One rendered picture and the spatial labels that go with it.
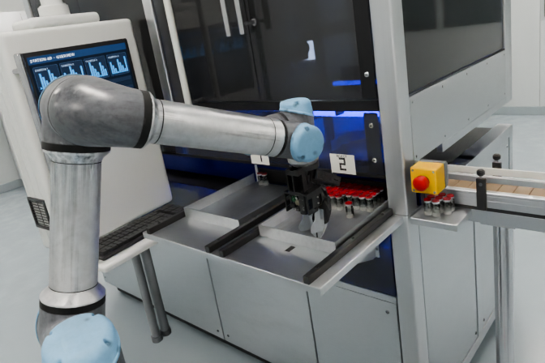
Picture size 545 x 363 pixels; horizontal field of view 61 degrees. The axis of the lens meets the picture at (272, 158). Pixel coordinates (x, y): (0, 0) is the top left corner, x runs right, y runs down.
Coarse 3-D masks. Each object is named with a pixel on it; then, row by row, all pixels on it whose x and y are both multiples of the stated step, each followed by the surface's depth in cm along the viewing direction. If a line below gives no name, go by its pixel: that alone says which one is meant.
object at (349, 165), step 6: (330, 156) 140; (336, 156) 139; (342, 156) 137; (348, 156) 136; (336, 162) 139; (342, 162) 138; (348, 162) 136; (336, 168) 140; (342, 168) 138; (348, 168) 137; (354, 168) 135; (354, 174) 136
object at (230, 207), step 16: (224, 192) 167; (240, 192) 169; (256, 192) 166; (272, 192) 164; (192, 208) 156; (208, 208) 159; (224, 208) 156; (240, 208) 154; (256, 208) 152; (224, 224) 142; (240, 224) 138
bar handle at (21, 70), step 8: (16, 56) 138; (16, 64) 139; (24, 64) 140; (16, 72) 141; (24, 72) 140; (24, 80) 140; (24, 88) 141; (32, 88) 142; (32, 96) 142; (32, 104) 142; (32, 112) 143; (40, 120) 144; (40, 128) 144; (40, 136) 145; (48, 160) 147; (48, 168) 148
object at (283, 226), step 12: (384, 204) 132; (276, 216) 136; (288, 216) 141; (300, 216) 140; (336, 216) 136; (360, 216) 134; (372, 216) 127; (264, 228) 130; (276, 228) 127; (288, 228) 133; (336, 228) 129; (348, 228) 127; (360, 228) 123; (288, 240) 125; (300, 240) 122; (312, 240) 119; (324, 240) 116; (336, 240) 115
